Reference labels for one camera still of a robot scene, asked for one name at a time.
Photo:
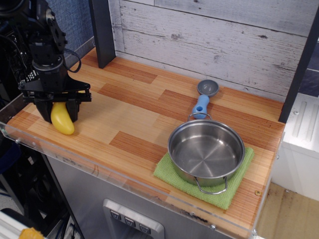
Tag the dark grey right post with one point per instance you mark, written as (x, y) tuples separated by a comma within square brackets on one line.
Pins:
[(301, 69)]

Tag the yellow toy banana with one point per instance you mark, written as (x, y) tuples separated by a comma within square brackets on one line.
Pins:
[(60, 118)]

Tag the silver dispenser button panel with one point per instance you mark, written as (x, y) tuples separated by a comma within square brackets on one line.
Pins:
[(125, 223)]

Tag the dark grey left post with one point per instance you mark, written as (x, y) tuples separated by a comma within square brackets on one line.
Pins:
[(102, 29)]

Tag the blue grey toy scoop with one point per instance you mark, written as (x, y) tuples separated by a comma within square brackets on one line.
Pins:
[(206, 89)]

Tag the dark grey post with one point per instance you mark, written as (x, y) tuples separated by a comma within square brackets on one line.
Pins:
[(301, 69), (102, 29)]

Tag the green cloth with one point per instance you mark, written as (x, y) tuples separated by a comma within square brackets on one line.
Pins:
[(166, 172)]

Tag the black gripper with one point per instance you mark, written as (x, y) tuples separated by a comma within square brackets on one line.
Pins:
[(53, 84)]

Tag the stainless steel pot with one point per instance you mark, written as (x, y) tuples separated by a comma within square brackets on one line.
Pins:
[(206, 153)]

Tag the clear acrylic guard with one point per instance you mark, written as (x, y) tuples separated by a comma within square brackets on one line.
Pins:
[(122, 135)]

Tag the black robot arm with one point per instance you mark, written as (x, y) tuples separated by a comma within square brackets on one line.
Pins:
[(37, 57)]

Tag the white ridged side counter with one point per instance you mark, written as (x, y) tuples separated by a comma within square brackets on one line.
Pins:
[(297, 165)]

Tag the yellow black object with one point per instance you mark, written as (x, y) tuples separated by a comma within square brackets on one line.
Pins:
[(30, 233)]

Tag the silver toy fridge cabinet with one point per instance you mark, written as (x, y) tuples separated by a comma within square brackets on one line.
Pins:
[(85, 194)]

